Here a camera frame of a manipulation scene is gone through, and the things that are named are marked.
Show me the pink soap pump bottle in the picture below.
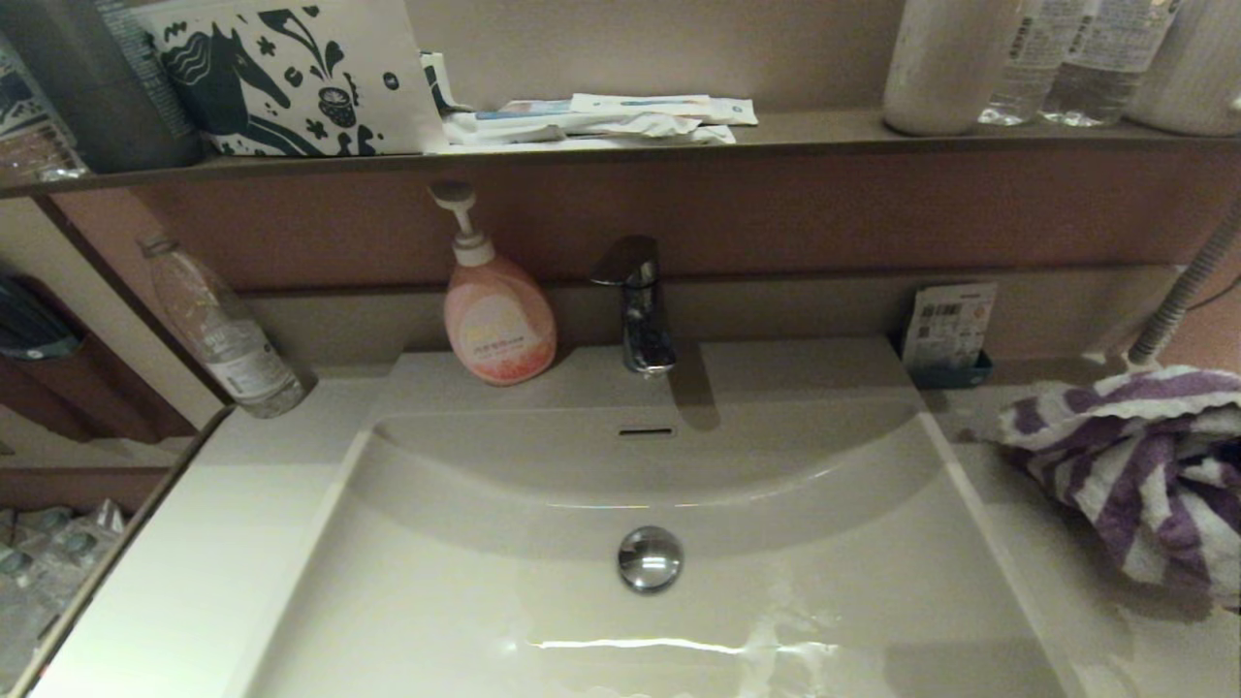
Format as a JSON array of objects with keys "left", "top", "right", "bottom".
[{"left": 428, "top": 180, "right": 559, "bottom": 388}]

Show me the chrome drain stopper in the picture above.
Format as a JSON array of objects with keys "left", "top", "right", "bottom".
[{"left": 617, "top": 524, "right": 684, "bottom": 593}]

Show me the shrink-wrapped water bottle pack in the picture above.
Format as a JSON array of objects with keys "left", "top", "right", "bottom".
[{"left": 0, "top": 499, "right": 127, "bottom": 680}]

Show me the white toothbrush packet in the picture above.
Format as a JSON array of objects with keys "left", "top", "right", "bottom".
[{"left": 568, "top": 92, "right": 760, "bottom": 127}]

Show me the blue white sachet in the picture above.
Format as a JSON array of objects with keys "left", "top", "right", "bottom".
[{"left": 475, "top": 100, "right": 583, "bottom": 122}]

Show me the brown wall shelf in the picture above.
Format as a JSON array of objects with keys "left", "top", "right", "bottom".
[{"left": 0, "top": 107, "right": 1241, "bottom": 203}]

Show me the clear bottle with white label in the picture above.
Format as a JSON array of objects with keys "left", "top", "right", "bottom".
[{"left": 141, "top": 233, "right": 309, "bottom": 420}]

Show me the dark grey cylindrical bottle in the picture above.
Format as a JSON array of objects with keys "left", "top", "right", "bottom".
[{"left": 5, "top": 0, "right": 207, "bottom": 175}]

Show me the clear labelled water bottle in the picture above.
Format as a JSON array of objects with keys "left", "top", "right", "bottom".
[
  {"left": 977, "top": 0, "right": 1079, "bottom": 127},
  {"left": 1035, "top": 0, "right": 1179, "bottom": 128}
]

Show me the white cylindrical cup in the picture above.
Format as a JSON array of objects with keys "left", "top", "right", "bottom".
[{"left": 882, "top": 0, "right": 1019, "bottom": 137}]

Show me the white ribbed container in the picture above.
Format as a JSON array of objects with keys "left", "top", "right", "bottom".
[{"left": 1120, "top": 0, "right": 1241, "bottom": 137}]

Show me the purple white striped towel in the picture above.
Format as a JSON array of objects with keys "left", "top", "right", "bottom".
[{"left": 997, "top": 365, "right": 1241, "bottom": 612}]

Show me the grey corrugated hose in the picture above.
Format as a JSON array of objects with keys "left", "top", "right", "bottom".
[{"left": 1125, "top": 199, "right": 1241, "bottom": 369}]

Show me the small white printed packet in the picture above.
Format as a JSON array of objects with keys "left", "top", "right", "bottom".
[{"left": 419, "top": 52, "right": 472, "bottom": 116}]

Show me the dark blue card holder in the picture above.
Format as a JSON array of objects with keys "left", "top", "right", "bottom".
[{"left": 892, "top": 334, "right": 994, "bottom": 391}]

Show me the chrome faucet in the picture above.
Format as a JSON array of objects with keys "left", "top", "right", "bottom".
[{"left": 589, "top": 235, "right": 678, "bottom": 376}]

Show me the white ceramic sink basin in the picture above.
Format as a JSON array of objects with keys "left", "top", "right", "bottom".
[{"left": 233, "top": 339, "right": 1067, "bottom": 698}]

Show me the crumpled white plastic wrapper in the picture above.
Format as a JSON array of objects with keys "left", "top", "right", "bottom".
[{"left": 444, "top": 111, "right": 738, "bottom": 153}]

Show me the white box with horse print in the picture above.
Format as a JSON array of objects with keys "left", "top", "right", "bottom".
[{"left": 131, "top": 0, "right": 449, "bottom": 158}]

